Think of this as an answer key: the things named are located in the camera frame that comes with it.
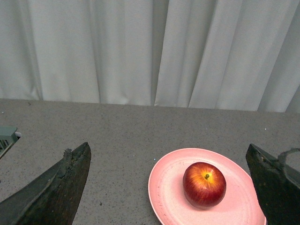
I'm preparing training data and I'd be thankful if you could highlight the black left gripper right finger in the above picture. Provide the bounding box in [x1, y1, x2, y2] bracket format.
[246, 144, 300, 225]

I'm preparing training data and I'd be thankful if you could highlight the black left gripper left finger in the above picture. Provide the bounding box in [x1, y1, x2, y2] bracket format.
[0, 142, 91, 225]

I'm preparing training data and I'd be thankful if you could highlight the red yellow apple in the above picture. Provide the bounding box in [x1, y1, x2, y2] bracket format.
[182, 162, 227, 210]

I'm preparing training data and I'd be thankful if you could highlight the pink round plate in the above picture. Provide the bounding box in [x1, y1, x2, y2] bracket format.
[148, 148, 267, 225]

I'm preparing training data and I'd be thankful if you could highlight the grey-green plastic basket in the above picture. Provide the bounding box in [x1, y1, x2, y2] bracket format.
[0, 126, 21, 158]

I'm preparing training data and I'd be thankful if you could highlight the white curtain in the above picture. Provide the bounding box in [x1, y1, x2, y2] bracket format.
[0, 0, 300, 113]

